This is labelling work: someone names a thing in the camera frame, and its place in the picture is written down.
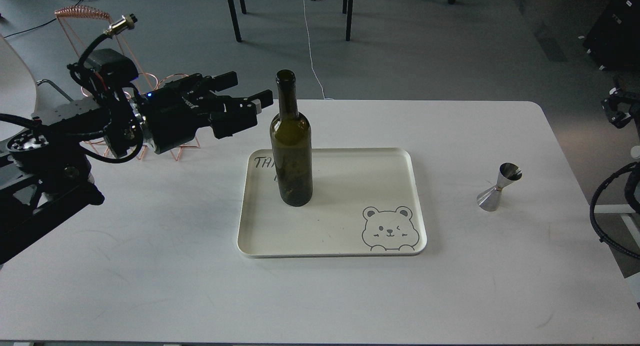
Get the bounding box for copper wire wine rack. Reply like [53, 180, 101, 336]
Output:
[54, 5, 201, 162]

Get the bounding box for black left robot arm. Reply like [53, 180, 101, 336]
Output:
[0, 14, 274, 264]

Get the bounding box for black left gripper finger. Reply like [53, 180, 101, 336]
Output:
[210, 90, 274, 139]
[202, 71, 239, 93]

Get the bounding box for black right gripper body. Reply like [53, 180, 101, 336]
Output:
[601, 87, 640, 130]

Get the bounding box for silver metal jigger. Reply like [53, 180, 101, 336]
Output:
[477, 163, 522, 212]

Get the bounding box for black table legs right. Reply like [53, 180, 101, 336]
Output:
[342, 0, 354, 42]

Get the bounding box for black cabinet on casters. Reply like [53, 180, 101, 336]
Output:
[583, 0, 640, 70]

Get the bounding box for cream bear tray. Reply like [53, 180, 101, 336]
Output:
[237, 148, 428, 258]

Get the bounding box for black table legs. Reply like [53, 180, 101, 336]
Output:
[342, 0, 354, 42]
[227, 0, 247, 43]

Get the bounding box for white chair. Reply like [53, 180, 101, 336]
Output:
[0, 33, 71, 142]

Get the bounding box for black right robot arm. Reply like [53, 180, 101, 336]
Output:
[601, 87, 640, 214]

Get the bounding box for black table legs left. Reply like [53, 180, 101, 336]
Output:
[227, 0, 247, 43]

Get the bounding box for black corrugated right cable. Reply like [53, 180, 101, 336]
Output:
[589, 161, 640, 260]

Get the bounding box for dark green wine bottle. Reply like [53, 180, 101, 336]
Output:
[269, 69, 313, 207]

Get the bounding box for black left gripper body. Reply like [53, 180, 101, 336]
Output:
[135, 74, 215, 154]

